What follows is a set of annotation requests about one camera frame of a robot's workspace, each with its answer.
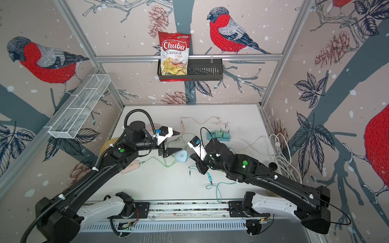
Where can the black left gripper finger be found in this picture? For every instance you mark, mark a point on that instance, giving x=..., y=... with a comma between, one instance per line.
x=171, y=133
x=170, y=151

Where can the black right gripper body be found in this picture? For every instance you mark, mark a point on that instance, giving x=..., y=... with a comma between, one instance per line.
x=203, y=167

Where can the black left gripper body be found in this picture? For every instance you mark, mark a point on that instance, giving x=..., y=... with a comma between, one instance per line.
x=161, y=148

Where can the light blue computer mouse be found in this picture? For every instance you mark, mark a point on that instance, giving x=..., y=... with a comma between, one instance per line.
x=181, y=156

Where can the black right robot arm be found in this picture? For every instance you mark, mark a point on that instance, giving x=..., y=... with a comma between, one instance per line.
x=308, y=204

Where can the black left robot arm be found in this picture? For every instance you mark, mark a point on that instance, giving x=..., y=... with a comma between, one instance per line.
x=58, y=219

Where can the silver grey computer mouse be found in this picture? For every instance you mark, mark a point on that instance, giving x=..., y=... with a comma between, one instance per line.
x=131, y=167

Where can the teal power strip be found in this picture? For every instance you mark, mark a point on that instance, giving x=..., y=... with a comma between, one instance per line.
x=220, y=135

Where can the yellow bowl with buns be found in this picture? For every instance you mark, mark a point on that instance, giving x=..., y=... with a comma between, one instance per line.
x=108, y=144

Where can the red Chuba cassava chips bag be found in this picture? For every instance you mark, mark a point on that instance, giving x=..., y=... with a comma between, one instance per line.
x=174, y=51

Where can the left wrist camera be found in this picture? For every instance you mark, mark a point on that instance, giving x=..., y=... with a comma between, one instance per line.
x=162, y=134

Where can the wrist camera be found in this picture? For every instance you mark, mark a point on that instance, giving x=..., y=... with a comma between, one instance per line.
x=162, y=134
x=196, y=144

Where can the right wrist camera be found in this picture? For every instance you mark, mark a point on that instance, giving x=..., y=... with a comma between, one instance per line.
x=196, y=144

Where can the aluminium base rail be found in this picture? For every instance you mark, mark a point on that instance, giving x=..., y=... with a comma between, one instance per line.
x=183, y=215

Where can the black wire wall basket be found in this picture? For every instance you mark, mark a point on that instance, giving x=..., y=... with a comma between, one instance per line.
x=197, y=70

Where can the white wire mesh shelf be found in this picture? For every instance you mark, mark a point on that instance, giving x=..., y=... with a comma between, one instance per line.
x=74, y=116

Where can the aluminium frame corner post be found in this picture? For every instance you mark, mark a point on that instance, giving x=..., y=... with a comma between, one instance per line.
x=72, y=22

